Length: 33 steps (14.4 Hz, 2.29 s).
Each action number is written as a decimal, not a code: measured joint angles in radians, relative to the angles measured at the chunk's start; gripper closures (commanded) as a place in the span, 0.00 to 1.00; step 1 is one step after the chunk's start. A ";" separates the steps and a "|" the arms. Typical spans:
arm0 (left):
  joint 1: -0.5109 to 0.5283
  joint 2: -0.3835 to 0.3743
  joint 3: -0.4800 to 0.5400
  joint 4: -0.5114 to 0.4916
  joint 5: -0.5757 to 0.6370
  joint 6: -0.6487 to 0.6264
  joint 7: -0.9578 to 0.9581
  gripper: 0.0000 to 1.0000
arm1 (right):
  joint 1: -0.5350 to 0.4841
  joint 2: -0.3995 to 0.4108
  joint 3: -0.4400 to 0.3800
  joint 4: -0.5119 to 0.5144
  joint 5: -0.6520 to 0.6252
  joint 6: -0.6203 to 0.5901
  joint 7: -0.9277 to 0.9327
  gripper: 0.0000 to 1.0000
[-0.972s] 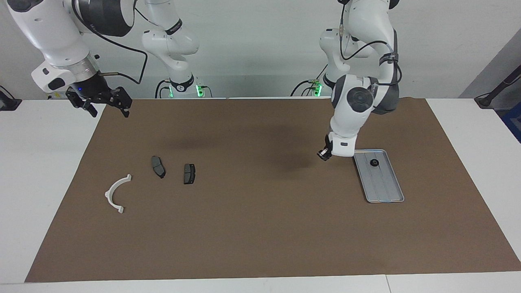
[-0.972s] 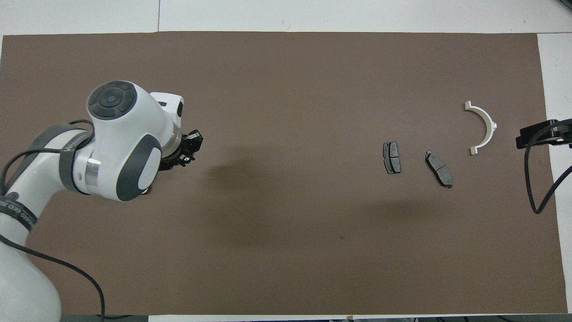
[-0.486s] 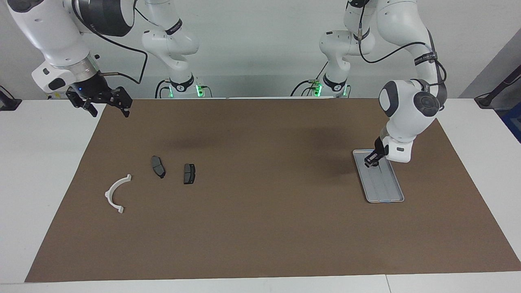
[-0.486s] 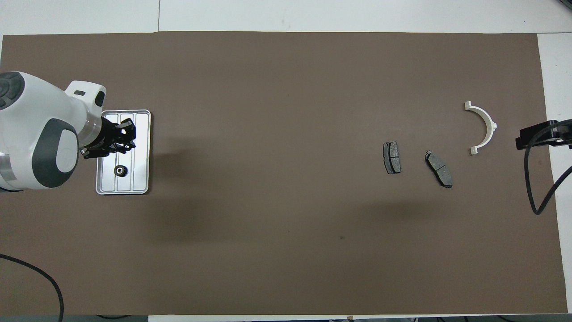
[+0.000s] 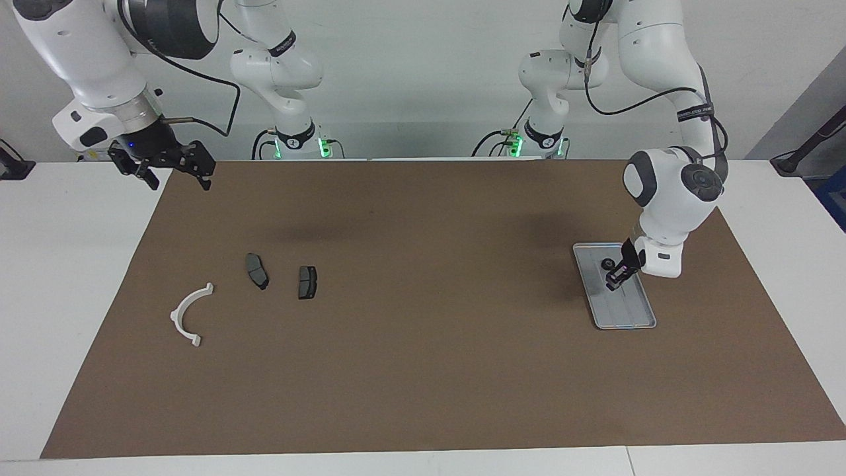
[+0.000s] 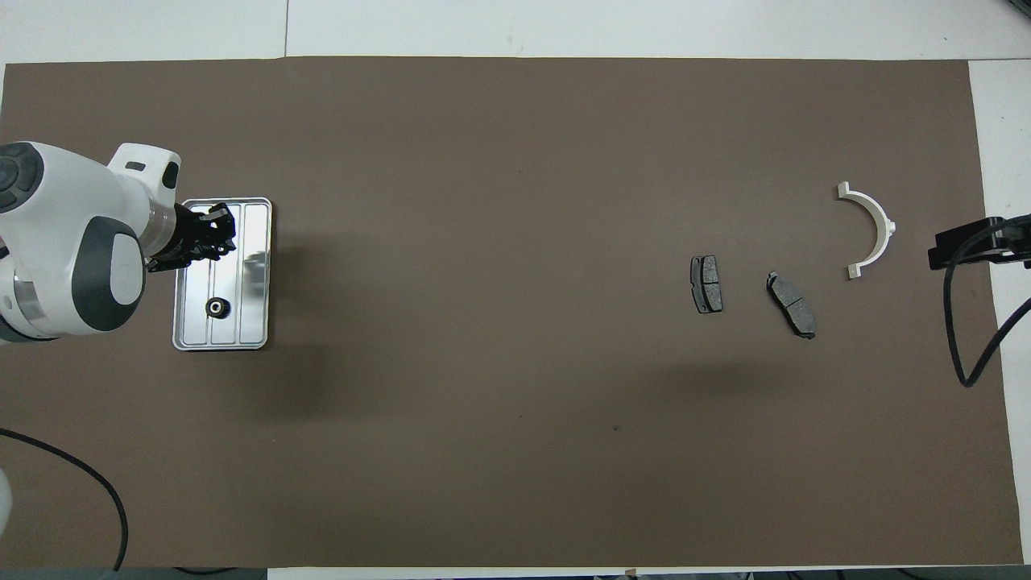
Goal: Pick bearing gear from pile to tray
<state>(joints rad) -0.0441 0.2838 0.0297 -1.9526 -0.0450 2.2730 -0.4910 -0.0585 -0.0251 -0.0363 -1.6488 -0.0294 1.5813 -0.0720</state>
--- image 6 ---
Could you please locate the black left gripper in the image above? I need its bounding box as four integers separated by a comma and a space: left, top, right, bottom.
145, 203, 238, 273

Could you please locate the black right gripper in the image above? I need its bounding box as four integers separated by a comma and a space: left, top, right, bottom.
928, 214, 1031, 271

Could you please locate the silver ribbed metal tray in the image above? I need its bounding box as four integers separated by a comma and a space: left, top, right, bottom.
172, 197, 274, 352

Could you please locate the long grey brake pad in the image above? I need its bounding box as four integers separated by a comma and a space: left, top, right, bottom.
766, 271, 817, 340

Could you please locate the short grey brake pad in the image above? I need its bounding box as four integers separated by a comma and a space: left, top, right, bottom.
690, 255, 723, 314

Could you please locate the brown table mat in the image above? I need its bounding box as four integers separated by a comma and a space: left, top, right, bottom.
0, 56, 1025, 569

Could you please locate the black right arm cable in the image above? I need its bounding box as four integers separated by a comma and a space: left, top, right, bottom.
942, 216, 1031, 389

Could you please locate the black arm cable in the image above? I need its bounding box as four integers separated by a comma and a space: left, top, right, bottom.
0, 429, 130, 572
942, 216, 1031, 389

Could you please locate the white semicircular bracket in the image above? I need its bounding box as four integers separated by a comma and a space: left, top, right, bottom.
837, 182, 897, 281

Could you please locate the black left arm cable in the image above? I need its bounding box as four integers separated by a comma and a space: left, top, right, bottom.
0, 429, 130, 572

